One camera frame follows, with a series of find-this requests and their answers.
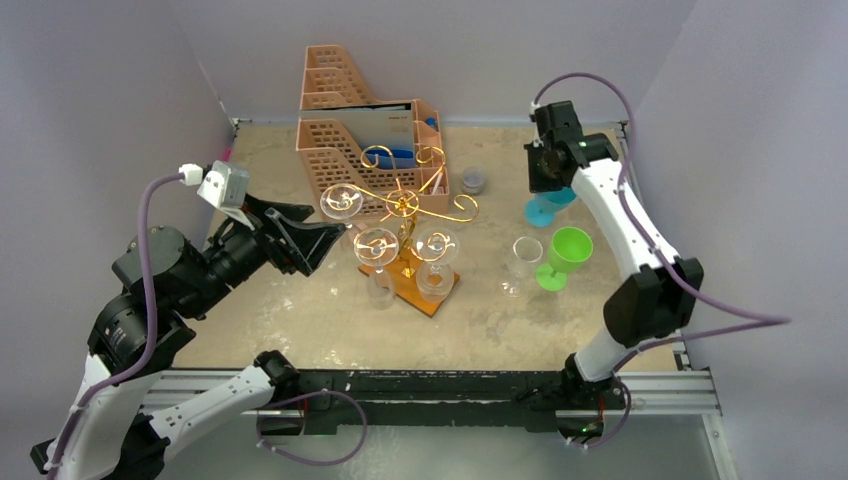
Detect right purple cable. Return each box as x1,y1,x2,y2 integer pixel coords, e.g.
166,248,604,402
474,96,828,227
531,72,793,372

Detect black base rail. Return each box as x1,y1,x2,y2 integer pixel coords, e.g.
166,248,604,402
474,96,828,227
233,349,627,439

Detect wooden rack base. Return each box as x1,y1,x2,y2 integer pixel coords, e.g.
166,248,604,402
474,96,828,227
357,254,460,318

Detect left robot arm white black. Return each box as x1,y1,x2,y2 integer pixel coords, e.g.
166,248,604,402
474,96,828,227
30,196,345,479

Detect small clear goblet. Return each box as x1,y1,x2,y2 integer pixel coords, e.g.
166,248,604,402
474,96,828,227
498,236,544,298

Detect blue folder in organizer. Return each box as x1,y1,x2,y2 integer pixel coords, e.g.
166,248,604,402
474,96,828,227
364,148,417,170

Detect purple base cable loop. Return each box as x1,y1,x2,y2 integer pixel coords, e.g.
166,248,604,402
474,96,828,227
255,388,368,466

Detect tall clear flute glass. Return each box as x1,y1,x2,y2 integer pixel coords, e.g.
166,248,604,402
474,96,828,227
353,227,400,310

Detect green plastic goblet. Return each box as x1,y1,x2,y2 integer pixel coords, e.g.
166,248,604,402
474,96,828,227
535,227,594,292

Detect white chalk stick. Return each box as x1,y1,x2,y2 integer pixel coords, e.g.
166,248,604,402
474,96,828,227
431,173,443,195

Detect clear wine glass hanging front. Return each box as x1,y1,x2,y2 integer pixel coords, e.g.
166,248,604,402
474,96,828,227
413,227,460,303

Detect grey white document folder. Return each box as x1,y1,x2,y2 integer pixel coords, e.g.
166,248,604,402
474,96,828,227
299,101,414,151

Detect blue plastic goblet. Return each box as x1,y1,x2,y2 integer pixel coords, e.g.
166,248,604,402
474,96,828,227
524,187,577,228

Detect pink plastic file organizer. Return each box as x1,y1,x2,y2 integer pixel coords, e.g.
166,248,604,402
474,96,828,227
296,45,451,218

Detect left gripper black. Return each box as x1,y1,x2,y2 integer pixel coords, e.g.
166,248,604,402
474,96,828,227
183,189,347,315

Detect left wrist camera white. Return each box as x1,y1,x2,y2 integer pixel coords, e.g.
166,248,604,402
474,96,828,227
178,161,249,210

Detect gold wire wine glass rack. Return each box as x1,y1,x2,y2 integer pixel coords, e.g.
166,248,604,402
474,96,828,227
349,146,479,257

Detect clear wine glass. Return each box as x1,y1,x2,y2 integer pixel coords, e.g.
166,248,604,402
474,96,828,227
320,183,364,223
413,227,460,303

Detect small grey bottle cap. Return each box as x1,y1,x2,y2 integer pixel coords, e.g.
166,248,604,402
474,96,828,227
461,167,486,196

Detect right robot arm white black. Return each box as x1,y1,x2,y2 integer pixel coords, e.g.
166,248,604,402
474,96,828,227
524,101,704,407

